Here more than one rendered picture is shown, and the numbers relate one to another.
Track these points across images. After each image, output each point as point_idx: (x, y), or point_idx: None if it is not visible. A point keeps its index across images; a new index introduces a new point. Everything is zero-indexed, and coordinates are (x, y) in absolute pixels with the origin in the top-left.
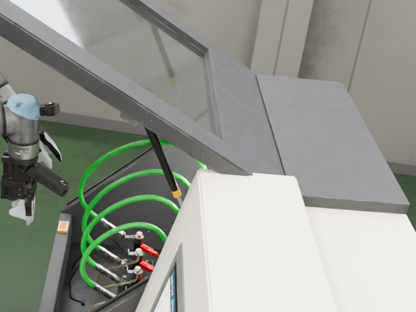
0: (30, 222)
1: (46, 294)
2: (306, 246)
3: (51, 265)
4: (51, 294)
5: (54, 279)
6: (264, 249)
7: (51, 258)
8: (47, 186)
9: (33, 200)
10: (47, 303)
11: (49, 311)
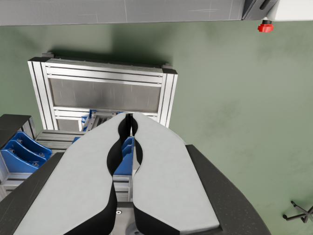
0: (154, 120)
1: (125, 16)
2: None
3: (49, 20)
4: (125, 5)
5: (84, 8)
6: None
7: (28, 23)
8: None
9: (110, 198)
10: (147, 10)
11: (166, 3)
